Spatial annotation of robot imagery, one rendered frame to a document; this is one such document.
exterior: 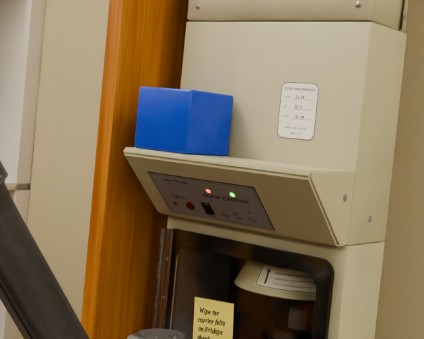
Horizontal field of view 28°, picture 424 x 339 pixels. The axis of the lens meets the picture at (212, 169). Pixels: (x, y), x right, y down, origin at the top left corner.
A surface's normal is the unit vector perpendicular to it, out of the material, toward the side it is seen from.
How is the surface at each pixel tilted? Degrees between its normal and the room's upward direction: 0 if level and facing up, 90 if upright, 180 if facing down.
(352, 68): 90
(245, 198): 135
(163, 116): 90
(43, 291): 86
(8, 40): 90
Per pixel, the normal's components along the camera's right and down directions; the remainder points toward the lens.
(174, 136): -0.62, -0.02
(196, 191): -0.50, 0.69
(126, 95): 0.78, 0.11
